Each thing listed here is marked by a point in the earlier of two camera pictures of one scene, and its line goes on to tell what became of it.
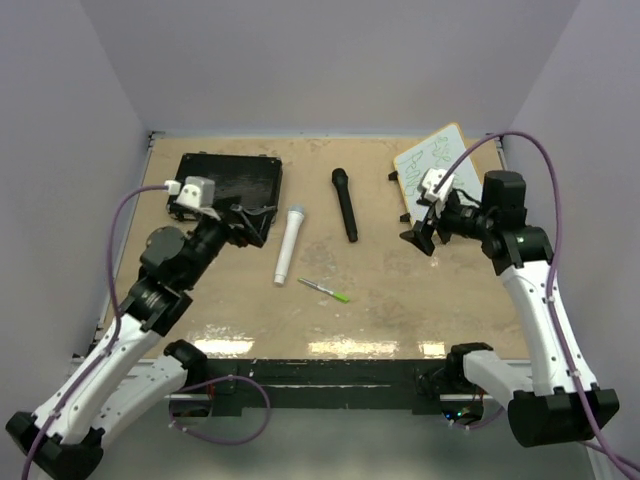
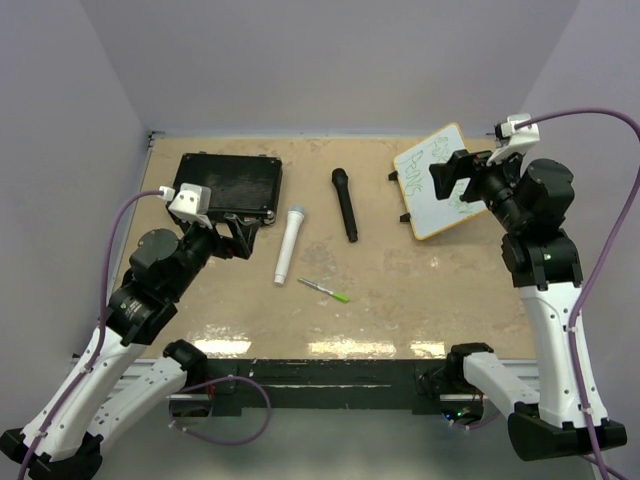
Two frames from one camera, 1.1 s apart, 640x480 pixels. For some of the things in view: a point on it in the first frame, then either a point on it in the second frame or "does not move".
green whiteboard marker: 335,295 does not move
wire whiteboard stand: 393,176 does not move
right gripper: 420,236 to 464,164
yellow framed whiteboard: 438,153 does not move
